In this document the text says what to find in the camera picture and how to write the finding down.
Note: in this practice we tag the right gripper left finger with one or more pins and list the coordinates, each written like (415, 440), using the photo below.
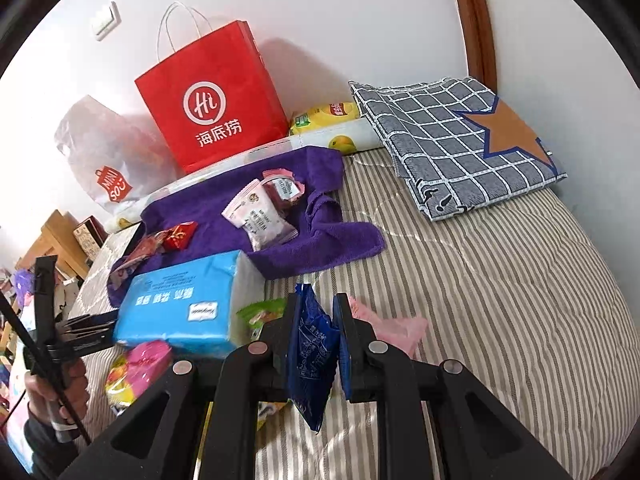
(199, 419)

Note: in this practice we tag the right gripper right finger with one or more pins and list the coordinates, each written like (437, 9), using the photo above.
(434, 421)

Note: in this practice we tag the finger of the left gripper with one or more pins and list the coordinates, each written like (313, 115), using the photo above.
(86, 334)

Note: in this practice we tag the pink yellow triangular snack bag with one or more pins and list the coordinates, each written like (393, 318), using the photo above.
(133, 372)

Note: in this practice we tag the Lotso strawberry bar wrapper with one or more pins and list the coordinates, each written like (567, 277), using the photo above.
(147, 247)

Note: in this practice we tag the pink peach candy packet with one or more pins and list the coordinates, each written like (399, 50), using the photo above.
(403, 333)

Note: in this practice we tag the green snack packet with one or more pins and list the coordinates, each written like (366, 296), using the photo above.
(257, 315)

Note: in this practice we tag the red candy packet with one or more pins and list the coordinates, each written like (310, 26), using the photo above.
(178, 237)

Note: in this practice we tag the dark blue snack packet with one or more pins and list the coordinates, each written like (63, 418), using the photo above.
(312, 357)

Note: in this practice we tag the pink white lychee jelly packet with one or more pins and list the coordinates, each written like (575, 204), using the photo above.
(253, 210)

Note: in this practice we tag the pink silver-band snack bag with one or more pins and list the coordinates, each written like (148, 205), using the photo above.
(281, 185)

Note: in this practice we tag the wooden headboard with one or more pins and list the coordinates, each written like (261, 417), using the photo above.
(57, 238)

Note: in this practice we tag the blue tissue pack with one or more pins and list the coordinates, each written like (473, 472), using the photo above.
(192, 306)

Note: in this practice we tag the striped quilt mattress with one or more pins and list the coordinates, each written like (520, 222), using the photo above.
(516, 292)

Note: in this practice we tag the white Miniso plastic bag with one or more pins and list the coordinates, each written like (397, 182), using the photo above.
(115, 162)

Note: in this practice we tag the purple towel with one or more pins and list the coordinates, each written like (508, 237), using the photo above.
(324, 239)

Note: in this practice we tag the red Haidilao paper bag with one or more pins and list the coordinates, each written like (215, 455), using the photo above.
(214, 98)

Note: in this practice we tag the grey checked star cloth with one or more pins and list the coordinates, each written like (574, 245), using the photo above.
(456, 144)

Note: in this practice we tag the yellow chips bag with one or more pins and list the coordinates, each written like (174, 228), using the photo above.
(323, 116)

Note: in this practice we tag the fruit-print paper roll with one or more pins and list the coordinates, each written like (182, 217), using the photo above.
(353, 136)

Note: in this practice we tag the white wall switch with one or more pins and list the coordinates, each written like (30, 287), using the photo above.
(111, 22)

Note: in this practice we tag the brown wooden door frame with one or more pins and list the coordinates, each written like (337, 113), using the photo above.
(479, 41)

